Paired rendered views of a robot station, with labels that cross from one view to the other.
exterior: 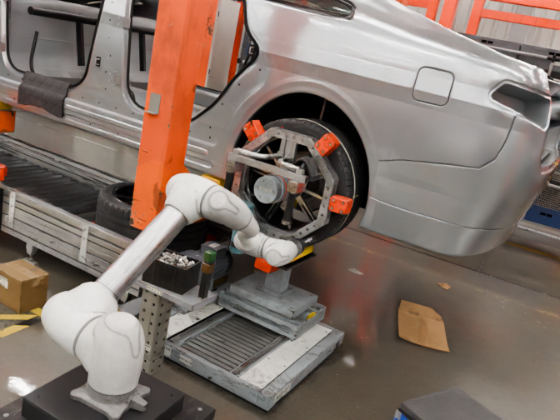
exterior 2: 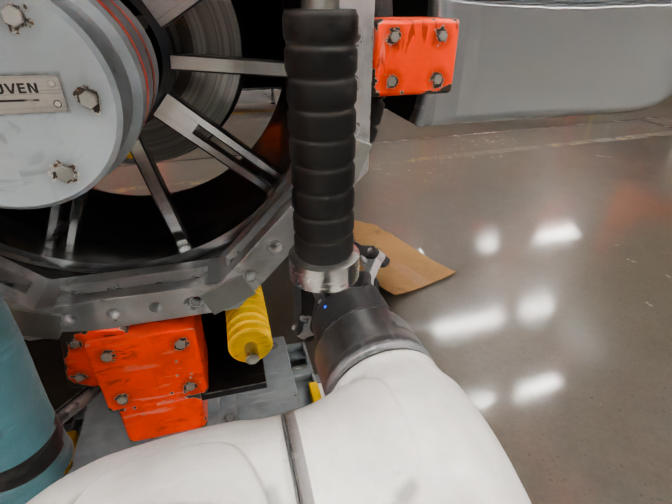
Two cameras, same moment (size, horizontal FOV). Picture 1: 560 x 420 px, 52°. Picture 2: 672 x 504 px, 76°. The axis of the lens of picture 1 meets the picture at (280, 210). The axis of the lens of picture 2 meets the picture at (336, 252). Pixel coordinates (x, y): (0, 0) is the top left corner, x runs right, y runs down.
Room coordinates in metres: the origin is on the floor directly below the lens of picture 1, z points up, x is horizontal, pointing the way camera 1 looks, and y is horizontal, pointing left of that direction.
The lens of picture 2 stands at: (2.29, 0.11, 0.90)
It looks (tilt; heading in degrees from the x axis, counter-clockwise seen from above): 30 degrees down; 319
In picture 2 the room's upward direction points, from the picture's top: straight up
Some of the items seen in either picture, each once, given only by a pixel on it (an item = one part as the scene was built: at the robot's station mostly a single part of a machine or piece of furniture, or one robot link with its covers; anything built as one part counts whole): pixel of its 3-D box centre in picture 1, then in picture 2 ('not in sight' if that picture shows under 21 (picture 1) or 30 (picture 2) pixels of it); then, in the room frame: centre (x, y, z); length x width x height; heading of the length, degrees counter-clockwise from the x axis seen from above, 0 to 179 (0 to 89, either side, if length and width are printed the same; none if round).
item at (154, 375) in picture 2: (272, 252); (161, 347); (2.79, -0.01, 0.48); 0.16 x 0.12 x 0.17; 154
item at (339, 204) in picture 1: (340, 204); (402, 55); (2.62, -0.28, 0.85); 0.09 x 0.08 x 0.07; 64
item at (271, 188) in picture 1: (276, 187); (49, 76); (2.69, 0.04, 0.85); 0.21 x 0.14 x 0.14; 154
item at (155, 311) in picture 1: (152, 327); not in sight; (2.26, 0.45, 0.21); 0.10 x 0.10 x 0.42; 64
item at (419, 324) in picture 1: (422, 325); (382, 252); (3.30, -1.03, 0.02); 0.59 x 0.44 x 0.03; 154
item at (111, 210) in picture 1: (153, 216); not in sight; (3.23, 0.73, 0.39); 0.66 x 0.66 x 0.24
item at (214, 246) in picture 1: (207, 275); not in sight; (2.84, 0.31, 0.26); 0.42 x 0.18 x 0.35; 154
